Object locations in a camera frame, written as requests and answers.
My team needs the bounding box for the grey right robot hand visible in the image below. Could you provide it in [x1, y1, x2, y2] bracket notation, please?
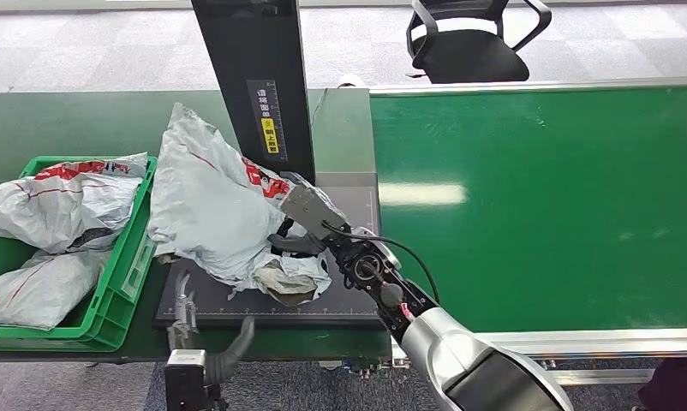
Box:
[266, 217, 350, 259]

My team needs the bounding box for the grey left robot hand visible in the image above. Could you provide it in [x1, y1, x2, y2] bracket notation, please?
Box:
[167, 271, 257, 387]

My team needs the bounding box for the grey poly mailer package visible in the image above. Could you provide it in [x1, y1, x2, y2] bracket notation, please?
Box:
[147, 102, 333, 307]

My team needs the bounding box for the green plastic basket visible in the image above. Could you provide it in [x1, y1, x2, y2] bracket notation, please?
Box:
[0, 155, 158, 353]

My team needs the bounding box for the black weighing device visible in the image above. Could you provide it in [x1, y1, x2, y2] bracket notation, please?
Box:
[152, 0, 385, 331]

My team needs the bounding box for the crumpled grey mailer bag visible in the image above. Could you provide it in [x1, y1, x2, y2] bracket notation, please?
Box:
[0, 249, 112, 332]

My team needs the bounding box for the grey mailer with red print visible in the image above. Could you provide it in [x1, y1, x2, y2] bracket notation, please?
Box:
[0, 152, 149, 254]

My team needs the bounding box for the black office chair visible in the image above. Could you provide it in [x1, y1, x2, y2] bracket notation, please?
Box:
[405, 0, 553, 85]

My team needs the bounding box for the green belt conveyor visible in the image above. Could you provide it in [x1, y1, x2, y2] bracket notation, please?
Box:
[368, 76, 687, 359]

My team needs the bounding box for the dark maroon object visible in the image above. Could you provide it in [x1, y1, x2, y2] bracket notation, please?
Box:
[638, 357, 687, 411]

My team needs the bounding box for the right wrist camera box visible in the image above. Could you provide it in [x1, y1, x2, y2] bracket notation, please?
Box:
[278, 170, 350, 242]

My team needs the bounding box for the thin white cable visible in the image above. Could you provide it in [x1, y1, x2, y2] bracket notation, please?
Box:
[311, 87, 329, 126]

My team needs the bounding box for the aluminium conveyor support bracket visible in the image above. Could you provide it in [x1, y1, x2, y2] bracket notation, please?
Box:
[539, 357, 657, 388]

